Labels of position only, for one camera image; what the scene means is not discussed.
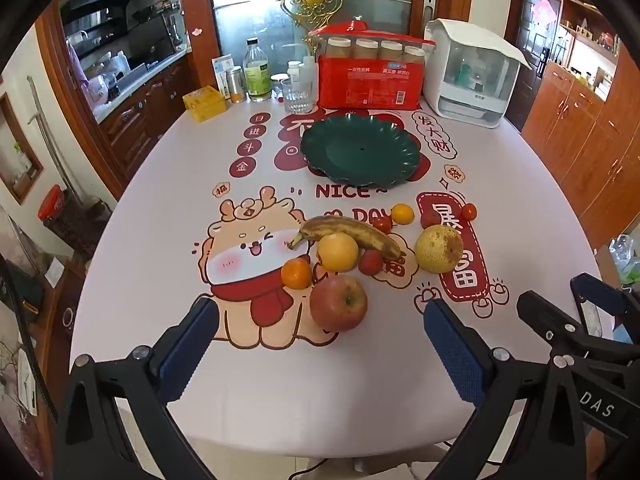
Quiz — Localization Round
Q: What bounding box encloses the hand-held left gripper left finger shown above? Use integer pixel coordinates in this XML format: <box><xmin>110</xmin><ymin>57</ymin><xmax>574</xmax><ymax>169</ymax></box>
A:
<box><xmin>52</xmin><ymin>296</ymin><xmax>221</xmax><ymax>480</ymax></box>

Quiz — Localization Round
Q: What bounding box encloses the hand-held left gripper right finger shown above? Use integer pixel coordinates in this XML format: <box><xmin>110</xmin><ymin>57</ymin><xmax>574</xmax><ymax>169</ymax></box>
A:
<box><xmin>422</xmin><ymin>299</ymin><xmax>588</xmax><ymax>480</ymax></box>

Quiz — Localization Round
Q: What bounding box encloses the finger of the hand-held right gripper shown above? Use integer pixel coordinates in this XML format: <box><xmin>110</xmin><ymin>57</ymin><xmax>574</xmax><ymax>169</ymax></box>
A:
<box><xmin>570</xmin><ymin>272</ymin><xmax>640</xmax><ymax>320</ymax></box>
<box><xmin>516</xmin><ymin>290</ymin><xmax>632</xmax><ymax>362</ymax></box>

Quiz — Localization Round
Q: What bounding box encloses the speckled yellow pear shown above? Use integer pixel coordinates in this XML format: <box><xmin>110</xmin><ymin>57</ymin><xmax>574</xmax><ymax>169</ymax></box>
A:
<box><xmin>414</xmin><ymin>225</ymin><xmax>465</xmax><ymax>274</ymax></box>

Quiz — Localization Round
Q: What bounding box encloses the small orange mandarin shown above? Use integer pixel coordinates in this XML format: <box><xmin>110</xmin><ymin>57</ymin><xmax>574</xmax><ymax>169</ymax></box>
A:
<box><xmin>280</xmin><ymin>257</ymin><xmax>313</xmax><ymax>290</ymax></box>

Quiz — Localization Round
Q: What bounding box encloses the red apple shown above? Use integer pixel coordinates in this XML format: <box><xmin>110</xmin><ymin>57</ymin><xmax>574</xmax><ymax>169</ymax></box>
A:
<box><xmin>309</xmin><ymin>275</ymin><xmax>369</xmax><ymax>333</ymax></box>

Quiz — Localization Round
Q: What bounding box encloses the large yellow orange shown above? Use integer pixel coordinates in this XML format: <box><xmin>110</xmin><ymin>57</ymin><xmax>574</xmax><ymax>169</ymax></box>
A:
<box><xmin>316</xmin><ymin>232</ymin><xmax>360</xmax><ymax>272</ymax></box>

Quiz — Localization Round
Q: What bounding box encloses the dark green scalloped plate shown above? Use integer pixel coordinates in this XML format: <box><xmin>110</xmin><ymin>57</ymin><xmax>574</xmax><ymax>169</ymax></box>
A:
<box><xmin>300</xmin><ymin>114</ymin><xmax>422</xmax><ymax>187</ymax></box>

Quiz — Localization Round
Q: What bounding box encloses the clear plastic bag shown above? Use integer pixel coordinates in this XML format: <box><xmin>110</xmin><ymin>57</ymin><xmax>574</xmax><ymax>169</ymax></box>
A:
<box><xmin>607</xmin><ymin>234</ymin><xmax>640</xmax><ymax>286</ymax></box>

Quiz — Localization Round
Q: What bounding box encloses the wooden side cabinet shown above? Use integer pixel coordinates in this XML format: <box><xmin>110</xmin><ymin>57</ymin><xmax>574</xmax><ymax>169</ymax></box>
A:
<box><xmin>520</xmin><ymin>60</ymin><xmax>640</xmax><ymax>241</ymax></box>

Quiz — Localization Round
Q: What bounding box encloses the spotted yellow banana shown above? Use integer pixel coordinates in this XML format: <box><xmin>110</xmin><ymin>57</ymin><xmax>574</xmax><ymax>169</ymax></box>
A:
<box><xmin>286</xmin><ymin>216</ymin><xmax>403</xmax><ymax>261</ymax></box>

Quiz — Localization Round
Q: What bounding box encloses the printed cartoon tablecloth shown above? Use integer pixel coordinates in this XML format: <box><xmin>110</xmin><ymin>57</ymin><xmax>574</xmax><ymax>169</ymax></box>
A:
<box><xmin>70</xmin><ymin>95</ymin><xmax>616</xmax><ymax>461</ymax></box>

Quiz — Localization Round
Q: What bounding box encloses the red round container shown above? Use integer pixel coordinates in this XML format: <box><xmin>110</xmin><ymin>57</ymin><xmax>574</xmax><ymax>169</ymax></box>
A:
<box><xmin>39</xmin><ymin>185</ymin><xmax>68</xmax><ymax>221</ymax></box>

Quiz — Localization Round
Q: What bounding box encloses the white countertop appliance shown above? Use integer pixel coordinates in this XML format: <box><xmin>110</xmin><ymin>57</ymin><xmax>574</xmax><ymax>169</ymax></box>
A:
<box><xmin>422</xmin><ymin>18</ymin><xmax>533</xmax><ymax>129</ymax></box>

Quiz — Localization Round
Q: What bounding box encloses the yellow cardboard box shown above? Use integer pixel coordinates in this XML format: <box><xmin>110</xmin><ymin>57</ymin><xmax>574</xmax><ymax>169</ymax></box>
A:
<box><xmin>182</xmin><ymin>86</ymin><xmax>227</xmax><ymax>123</ymax></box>

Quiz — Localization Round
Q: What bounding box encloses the small metal can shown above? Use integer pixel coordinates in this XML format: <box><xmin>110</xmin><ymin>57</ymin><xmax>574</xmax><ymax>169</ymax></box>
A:
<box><xmin>226</xmin><ymin>66</ymin><xmax>247</xmax><ymax>104</ymax></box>

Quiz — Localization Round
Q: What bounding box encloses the clear glass tumbler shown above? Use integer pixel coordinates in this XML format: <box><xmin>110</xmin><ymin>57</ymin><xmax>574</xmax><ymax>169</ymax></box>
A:
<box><xmin>281</xmin><ymin>78</ymin><xmax>315</xmax><ymax>115</ymax></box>

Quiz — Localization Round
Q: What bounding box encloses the clear bottle with green label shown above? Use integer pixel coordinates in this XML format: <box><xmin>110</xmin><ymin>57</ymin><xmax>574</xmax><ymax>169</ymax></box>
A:
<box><xmin>243</xmin><ymin>38</ymin><xmax>273</xmax><ymax>103</ymax></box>

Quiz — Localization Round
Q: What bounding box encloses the red pack of paper cups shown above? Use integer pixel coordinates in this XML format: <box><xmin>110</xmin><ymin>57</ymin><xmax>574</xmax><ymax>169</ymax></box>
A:
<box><xmin>307</xmin><ymin>21</ymin><xmax>437</xmax><ymax>111</ymax></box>

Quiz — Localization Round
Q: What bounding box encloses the white carton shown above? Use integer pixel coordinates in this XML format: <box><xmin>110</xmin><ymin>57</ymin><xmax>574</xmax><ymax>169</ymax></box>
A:
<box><xmin>211</xmin><ymin>54</ymin><xmax>235</xmax><ymax>93</ymax></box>

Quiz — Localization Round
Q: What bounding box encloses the wooden framed picture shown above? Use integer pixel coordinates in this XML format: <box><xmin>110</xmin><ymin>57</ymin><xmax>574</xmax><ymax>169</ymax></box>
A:
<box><xmin>0</xmin><ymin>92</ymin><xmax>45</xmax><ymax>206</ymax></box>

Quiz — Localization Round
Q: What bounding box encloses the tall white plastic bottle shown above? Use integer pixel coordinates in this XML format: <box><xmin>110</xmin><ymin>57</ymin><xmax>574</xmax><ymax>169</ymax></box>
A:
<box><xmin>301</xmin><ymin>55</ymin><xmax>320</xmax><ymax>103</ymax></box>

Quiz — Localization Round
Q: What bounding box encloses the kitchen range hood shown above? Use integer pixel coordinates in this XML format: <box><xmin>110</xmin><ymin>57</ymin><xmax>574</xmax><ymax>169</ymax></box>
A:
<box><xmin>60</xmin><ymin>0</ymin><xmax>148</xmax><ymax>26</ymax></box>

